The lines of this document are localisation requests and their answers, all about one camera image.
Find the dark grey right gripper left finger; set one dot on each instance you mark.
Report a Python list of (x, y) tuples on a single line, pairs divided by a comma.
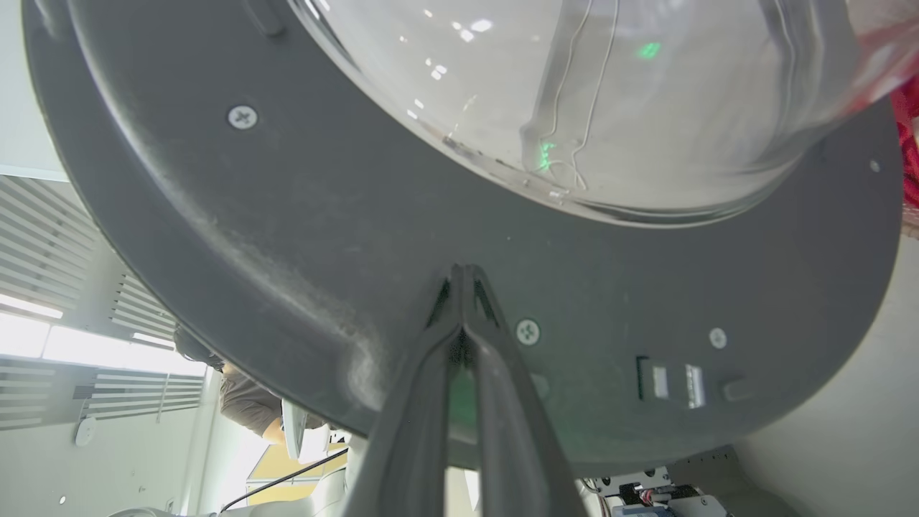
[(409, 438)]

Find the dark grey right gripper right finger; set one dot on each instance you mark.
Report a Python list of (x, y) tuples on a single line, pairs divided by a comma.
[(513, 445)]

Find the grey round washing machine door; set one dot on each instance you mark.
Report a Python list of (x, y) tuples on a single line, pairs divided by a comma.
[(301, 237)]

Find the robot base with electronics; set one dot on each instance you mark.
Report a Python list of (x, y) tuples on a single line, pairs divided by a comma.
[(650, 495)]

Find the clear glass door bowl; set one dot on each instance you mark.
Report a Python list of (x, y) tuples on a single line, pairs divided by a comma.
[(574, 93)]

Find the white flat monitor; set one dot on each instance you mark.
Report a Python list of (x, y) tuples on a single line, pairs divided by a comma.
[(294, 429)]

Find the yellow table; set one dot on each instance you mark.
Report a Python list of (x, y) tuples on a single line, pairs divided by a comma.
[(287, 470)]

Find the person in brown shirt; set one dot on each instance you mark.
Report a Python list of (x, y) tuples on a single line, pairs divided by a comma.
[(244, 402)]

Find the white slatted window blind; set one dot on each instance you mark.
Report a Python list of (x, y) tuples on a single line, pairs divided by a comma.
[(43, 251)]

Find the red patterned cloth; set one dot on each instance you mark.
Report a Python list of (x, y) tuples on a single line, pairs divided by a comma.
[(910, 143)]

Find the round white wall fixture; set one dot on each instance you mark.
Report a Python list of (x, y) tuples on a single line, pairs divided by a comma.
[(85, 431)]

